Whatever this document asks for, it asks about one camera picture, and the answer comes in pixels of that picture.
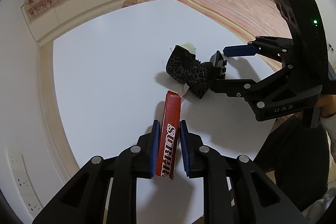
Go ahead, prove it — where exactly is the red surprise toothpaste box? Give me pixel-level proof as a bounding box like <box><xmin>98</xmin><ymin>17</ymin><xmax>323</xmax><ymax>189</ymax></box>
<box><xmin>155</xmin><ymin>90</ymin><xmax>181</xmax><ymax>180</ymax></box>

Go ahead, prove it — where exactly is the bed with striped cover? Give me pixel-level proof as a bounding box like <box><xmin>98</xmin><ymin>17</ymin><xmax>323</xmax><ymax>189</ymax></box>
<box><xmin>122</xmin><ymin>0</ymin><xmax>293</xmax><ymax>72</ymax></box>

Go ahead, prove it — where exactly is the black patterned crumpled wrapper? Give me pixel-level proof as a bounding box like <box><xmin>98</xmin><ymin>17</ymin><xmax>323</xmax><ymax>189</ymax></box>
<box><xmin>166</xmin><ymin>45</ymin><xmax>215</xmax><ymax>99</ymax></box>

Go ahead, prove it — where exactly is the green white crumpled paper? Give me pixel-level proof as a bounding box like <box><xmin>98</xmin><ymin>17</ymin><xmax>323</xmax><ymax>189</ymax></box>
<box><xmin>181</xmin><ymin>43</ymin><xmax>196</xmax><ymax>55</ymax></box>

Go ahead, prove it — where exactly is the white bedside cabinet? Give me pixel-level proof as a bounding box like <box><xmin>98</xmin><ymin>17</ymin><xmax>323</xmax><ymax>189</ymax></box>
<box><xmin>52</xmin><ymin>0</ymin><xmax>276</xmax><ymax>224</ymax></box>

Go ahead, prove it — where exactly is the black camera mount housing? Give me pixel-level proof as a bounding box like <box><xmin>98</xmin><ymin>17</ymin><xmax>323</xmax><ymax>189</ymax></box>
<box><xmin>274</xmin><ymin>0</ymin><xmax>335</xmax><ymax>94</ymax></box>

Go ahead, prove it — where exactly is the white wall socket panel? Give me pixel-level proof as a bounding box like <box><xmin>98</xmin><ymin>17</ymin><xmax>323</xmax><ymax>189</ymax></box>
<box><xmin>7</xmin><ymin>148</ymin><xmax>43</xmax><ymax>218</ymax></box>

